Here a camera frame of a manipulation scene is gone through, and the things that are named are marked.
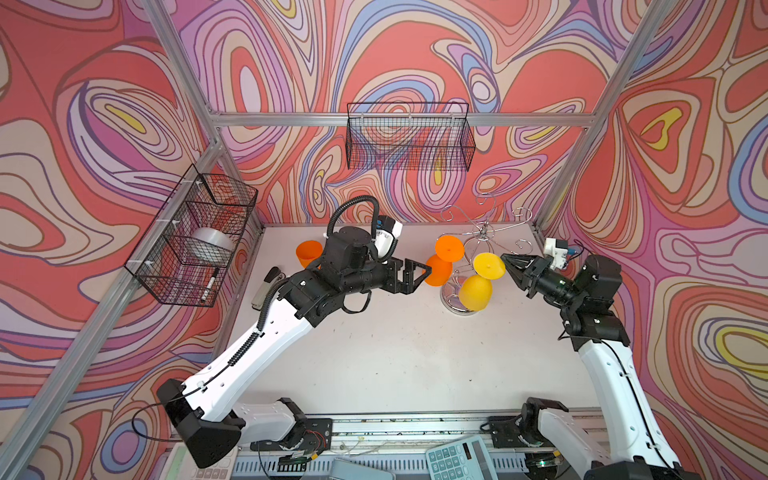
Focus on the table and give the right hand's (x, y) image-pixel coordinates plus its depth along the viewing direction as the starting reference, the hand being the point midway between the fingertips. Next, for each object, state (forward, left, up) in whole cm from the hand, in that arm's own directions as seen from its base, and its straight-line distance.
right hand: (500, 264), depth 69 cm
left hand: (-4, +20, +5) cm, 21 cm away
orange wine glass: (+6, +11, -1) cm, 12 cm away
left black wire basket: (+7, +79, -2) cm, 79 cm away
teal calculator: (-35, +9, -29) cm, 47 cm away
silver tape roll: (+6, +69, +3) cm, 69 cm away
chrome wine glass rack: (+9, +2, -1) cm, 9 cm away
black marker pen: (0, +71, -5) cm, 71 cm away
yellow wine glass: (-1, +4, -9) cm, 10 cm away
